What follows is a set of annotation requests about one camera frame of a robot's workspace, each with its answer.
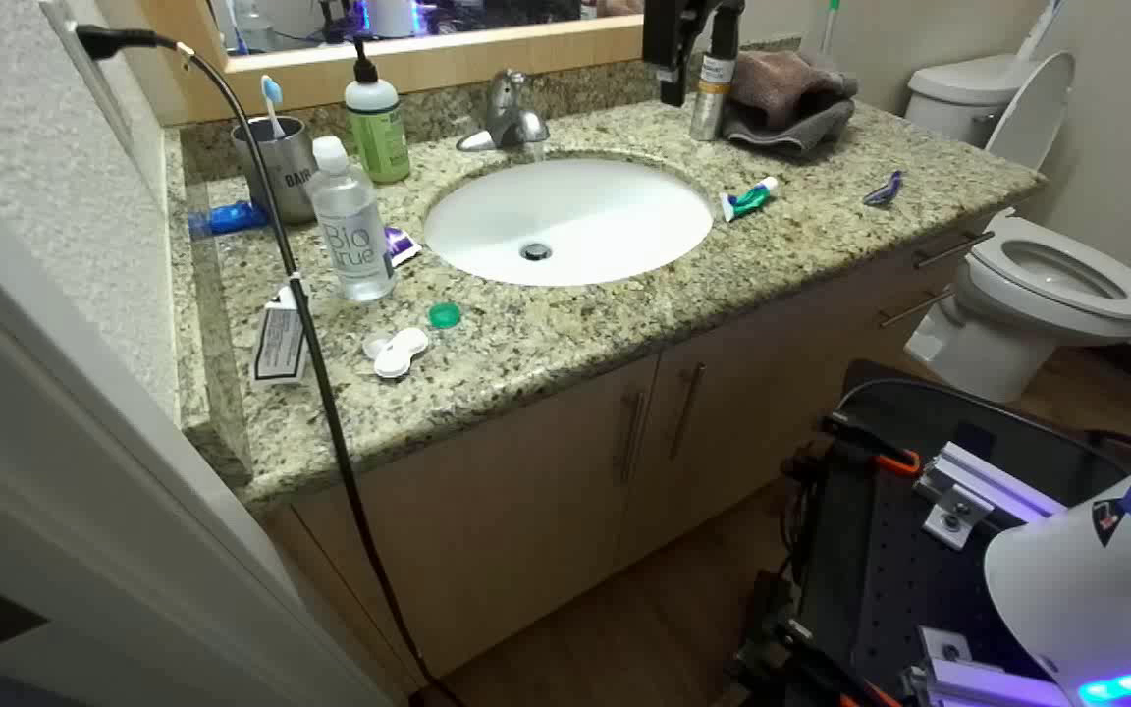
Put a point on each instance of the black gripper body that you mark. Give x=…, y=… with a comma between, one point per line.
x=672, y=28

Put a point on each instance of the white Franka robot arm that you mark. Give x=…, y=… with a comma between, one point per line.
x=1115, y=591

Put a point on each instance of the green soap pump bottle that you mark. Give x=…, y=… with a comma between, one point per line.
x=378, y=131

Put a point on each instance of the clear plastic water bottle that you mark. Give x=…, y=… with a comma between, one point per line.
x=349, y=236

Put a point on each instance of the brown folded towel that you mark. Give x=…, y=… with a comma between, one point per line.
x=788, y=91

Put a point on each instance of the green white toothpaste tube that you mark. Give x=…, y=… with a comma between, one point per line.
x=748, y=198

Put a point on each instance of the white oval sink basin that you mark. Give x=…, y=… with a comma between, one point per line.
x=589, y=222

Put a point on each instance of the chrome faucet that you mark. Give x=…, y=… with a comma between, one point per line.
x=511, y=119

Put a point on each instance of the wood framed mirror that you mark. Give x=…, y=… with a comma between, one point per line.
x=432, y=61

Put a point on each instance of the purple packet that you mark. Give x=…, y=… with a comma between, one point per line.
x=403, y=245

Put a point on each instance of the green round cap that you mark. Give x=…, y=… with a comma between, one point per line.
x=446, y=315

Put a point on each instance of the white contact lens case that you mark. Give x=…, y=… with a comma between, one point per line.
x=395, y=354

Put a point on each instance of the metal toothbrush cup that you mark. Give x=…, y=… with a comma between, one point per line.
x=285, y=172

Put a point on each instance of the blue white toothbrush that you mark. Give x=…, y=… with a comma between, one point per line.
x=273, y=101

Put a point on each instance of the white toilet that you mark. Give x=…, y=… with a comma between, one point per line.
x=1049, y=279

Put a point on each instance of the orange clamp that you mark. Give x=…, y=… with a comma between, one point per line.
x=871, y=447

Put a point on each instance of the beige vanity cabinet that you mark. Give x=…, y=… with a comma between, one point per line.
x=528, y=497

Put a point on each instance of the blue tube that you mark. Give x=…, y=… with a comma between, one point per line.
x=223, y=216

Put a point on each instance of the small white box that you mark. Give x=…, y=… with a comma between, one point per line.
x=281, y=347

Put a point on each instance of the black robot table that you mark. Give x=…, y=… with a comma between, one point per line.
x=882, y=576

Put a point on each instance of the aluminium mounting rail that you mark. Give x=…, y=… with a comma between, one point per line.
x=984, y=493

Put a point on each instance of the white wall outlet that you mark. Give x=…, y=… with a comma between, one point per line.
x=61, y=28

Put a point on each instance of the white door frame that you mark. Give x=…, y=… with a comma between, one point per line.
x=95, y=525

